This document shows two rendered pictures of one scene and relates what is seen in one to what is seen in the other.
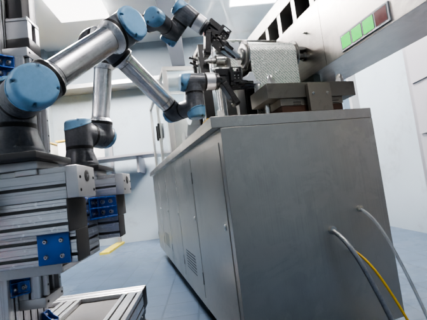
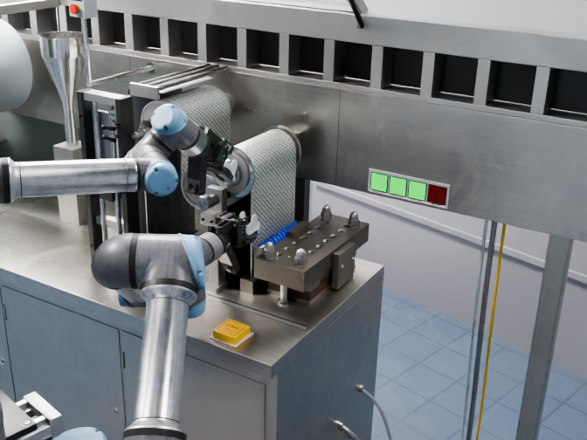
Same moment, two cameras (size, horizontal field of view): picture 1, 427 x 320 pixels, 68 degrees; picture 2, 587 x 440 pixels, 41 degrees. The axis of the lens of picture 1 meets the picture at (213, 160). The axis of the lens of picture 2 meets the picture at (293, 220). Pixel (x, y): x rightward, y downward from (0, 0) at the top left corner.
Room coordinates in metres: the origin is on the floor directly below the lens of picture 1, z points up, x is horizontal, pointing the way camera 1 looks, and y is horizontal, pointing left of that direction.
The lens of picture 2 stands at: (-0.16, 1.06, 1.98)
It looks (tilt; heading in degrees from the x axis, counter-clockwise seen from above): 23 degrees down; 317
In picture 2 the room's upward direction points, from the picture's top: 1 degrees clockwise
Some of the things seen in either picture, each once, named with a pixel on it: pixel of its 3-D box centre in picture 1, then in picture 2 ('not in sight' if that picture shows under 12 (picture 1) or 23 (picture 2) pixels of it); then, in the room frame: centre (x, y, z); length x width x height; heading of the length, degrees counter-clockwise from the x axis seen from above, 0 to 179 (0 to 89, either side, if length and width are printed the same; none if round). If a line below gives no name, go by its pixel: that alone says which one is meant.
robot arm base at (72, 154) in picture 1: (80, 157); not in sight; (1.42, 0.59, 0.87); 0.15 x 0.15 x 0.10
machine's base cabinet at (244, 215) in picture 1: (217, 218); (36, 325); (2.35, 0.02, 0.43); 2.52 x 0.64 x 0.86; 17
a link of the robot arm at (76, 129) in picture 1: (79, 133); not in sight; (1.43, 0.59, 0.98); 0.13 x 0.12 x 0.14; 159
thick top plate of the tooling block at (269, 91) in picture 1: (302, 95); (314, 248); (1.31, -0.40, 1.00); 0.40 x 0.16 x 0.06; 107
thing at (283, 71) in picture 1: (276, 79); (273, 208); (1.41, -0.33, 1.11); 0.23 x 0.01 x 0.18; 107
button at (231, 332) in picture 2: not in sight; (231, 332); (1.22, -0.02, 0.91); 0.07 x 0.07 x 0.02; 17
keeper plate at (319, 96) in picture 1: (319, 96); (344, 265); (1.22, -0.44, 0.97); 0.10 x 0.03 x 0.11; 107
